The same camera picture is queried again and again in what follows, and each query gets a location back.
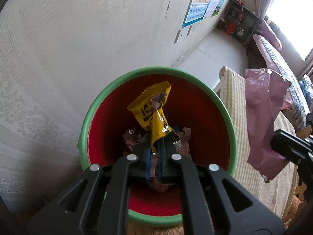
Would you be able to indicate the dark corner shelf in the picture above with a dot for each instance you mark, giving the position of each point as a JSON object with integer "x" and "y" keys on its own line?
{"x": 246, "y": 21}

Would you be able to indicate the blue patterned pillow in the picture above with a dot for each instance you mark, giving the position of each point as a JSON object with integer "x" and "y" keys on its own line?
{"x": 306, "y": 87}

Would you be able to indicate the wooden chair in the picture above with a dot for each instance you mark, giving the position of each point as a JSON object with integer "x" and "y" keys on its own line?
{"x": 305, "y": 164}

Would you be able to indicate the bed with checked quilt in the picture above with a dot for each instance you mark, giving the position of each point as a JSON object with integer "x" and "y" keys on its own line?
{"x": 294, "y": 105}

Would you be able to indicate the yellow snack wrapper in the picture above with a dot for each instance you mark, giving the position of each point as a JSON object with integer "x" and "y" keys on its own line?
{"x": 148, "y": 111}

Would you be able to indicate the purple pillow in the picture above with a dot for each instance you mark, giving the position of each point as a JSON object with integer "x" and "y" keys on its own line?
{"x": 266, "y": 31}

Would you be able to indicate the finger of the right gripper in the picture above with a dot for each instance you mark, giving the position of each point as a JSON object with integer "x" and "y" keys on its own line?
{"x": 287, "y": 145}

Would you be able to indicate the red bucket on floor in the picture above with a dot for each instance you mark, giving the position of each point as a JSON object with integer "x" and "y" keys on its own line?
{"x": 231, "y": 28}

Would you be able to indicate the pink plastic bag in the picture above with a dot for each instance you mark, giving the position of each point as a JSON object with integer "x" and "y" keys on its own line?
{"x": 264, "y": 91}

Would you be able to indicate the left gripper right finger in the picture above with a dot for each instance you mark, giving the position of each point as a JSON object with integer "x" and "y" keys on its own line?
{"x": 212, "y": 202}

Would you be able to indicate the beige checked table cloth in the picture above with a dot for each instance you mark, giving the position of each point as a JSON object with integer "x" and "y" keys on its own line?
{"x": 278, "y": 194}

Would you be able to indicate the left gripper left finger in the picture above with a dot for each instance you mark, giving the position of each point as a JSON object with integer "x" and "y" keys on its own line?
{"x": 96, "y": 202}

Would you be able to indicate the orange fuzzy cushion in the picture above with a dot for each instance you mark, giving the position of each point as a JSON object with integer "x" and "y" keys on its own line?
{"x": 142, "y": 229}

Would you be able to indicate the white wall socket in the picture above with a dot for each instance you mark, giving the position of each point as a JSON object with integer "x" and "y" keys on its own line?
{"x": 177, "y": 36}

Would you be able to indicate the blue pinyin wall poster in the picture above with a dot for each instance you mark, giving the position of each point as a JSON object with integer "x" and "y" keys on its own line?
{"x": 195, "y": 12}

